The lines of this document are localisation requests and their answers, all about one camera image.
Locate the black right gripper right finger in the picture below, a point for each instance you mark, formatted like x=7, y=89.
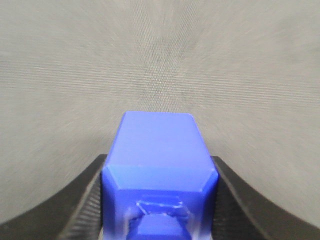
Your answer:
x=242, y=213

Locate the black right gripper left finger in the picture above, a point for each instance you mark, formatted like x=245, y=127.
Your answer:
x=73, y=213

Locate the blue plastic part block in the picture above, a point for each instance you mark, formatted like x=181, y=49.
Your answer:
x=158, y=181

